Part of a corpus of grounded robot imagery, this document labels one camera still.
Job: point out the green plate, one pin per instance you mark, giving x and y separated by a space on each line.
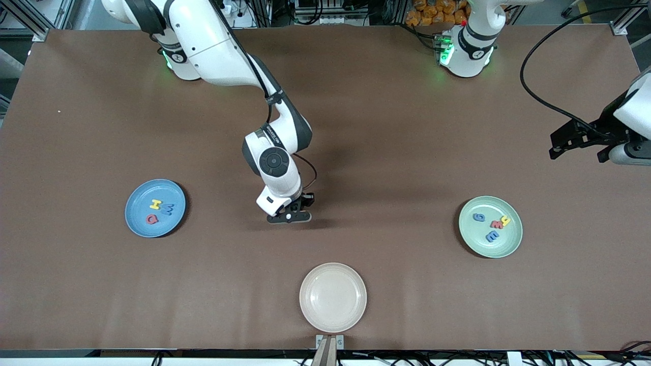
491 246

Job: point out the blue foam letter g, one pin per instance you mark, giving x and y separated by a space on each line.
478 218

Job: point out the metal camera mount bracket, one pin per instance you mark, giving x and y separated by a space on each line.
329 351

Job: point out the beige plate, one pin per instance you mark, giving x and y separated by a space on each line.
333 297

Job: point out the yellow foam letter h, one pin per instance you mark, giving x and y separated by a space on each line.
155 204
505 220

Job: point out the aluminium frame profile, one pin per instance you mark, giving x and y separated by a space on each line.
624 23
30 23

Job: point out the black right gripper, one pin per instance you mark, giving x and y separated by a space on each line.
305 199

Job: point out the orange snack bags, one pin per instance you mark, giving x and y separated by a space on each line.
432 12

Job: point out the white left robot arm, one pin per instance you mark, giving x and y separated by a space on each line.
470 56

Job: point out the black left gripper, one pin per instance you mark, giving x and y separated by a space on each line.
606 126

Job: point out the white power strip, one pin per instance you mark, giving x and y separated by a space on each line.
226 9

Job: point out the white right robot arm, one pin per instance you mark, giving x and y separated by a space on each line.
218 56

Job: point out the blue foam letter m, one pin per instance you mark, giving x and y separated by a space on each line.
492 236

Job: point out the blue plate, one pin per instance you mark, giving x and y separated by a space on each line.
142 201

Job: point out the blue foam letter W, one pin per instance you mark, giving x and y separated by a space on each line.
168 209

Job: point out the red foam letter m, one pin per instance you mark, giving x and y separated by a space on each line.
496 224

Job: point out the pink foam letter Q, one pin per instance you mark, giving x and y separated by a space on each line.
148 219

